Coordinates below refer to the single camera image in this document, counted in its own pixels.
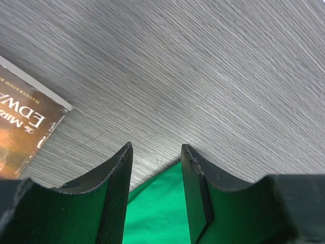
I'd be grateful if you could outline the brown book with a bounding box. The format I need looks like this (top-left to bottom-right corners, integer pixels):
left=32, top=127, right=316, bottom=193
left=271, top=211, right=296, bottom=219
left=1, top=57, right=73, bottom=179

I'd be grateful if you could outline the green t shirt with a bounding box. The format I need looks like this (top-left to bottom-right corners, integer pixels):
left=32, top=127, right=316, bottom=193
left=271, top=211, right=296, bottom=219
left=123, top=162, right=190, bottom=244

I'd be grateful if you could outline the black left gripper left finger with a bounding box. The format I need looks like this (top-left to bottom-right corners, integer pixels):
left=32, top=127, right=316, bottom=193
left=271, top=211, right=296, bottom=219
left=1, top=142, right=133, bottom=243

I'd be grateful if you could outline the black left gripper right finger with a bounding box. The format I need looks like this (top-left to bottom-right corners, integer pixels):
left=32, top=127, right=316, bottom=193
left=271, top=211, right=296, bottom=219
left=181, top=144, right=324, bottom=243

